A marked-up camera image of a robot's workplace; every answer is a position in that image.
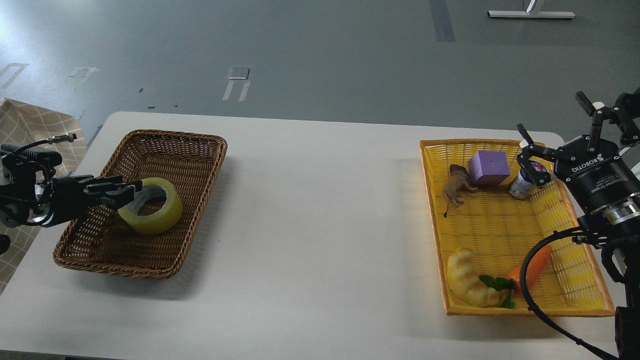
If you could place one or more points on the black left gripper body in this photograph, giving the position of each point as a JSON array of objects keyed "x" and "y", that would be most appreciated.
[{"x": 68, "y": 200}]

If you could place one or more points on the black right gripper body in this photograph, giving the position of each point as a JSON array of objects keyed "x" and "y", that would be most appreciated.
[{"x": 599, "y": 180}]

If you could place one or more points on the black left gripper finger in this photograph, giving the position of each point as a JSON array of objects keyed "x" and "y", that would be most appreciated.
[{"x": 112, "y": 191}]

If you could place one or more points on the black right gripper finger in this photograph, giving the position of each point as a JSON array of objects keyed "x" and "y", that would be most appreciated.
[
  {"x": 622, "y": 114},
  {"x": 533, "y": 150}
]

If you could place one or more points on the yellow tape roll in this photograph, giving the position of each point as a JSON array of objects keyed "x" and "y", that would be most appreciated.
[{"x": 161, "y": 220}]

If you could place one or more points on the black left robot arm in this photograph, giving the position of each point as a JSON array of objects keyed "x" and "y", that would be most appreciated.
[{"x": 31, "y": 194}]

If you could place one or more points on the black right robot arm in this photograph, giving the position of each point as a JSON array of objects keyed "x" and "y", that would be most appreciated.
[{"x": 619, "y": 252}]

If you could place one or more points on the small dark jar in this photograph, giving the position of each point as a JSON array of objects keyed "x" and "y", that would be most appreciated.
[{"x": 523, "y": 186}]

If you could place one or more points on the purple foam block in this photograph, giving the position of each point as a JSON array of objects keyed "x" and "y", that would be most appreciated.
[{"x": 488, "y": 168}]

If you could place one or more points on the brown wicker basket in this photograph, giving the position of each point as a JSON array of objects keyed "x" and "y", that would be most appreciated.
[{"x": 150, "y": 237}]

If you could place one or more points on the brown toy animal figure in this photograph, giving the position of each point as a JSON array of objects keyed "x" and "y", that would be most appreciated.
[{"x": 460, "y": 180}]

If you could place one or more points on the beige checkered cloth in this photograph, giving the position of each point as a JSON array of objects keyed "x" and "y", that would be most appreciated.
[{"x": 22, "y": 122}]

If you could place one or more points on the yellow plastic basket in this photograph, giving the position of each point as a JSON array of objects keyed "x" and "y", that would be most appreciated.
[{"x": 500, "y": 230}]

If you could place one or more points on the toy orange carrot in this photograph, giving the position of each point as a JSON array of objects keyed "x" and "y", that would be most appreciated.
[{"x": 511, "y": 283}]

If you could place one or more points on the white stand base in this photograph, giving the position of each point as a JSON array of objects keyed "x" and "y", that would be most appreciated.
[{"x": 532, "y": 9}]

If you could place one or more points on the toy croissant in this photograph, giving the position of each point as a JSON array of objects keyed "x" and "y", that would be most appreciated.
[{"x": 465, "y": 283}]

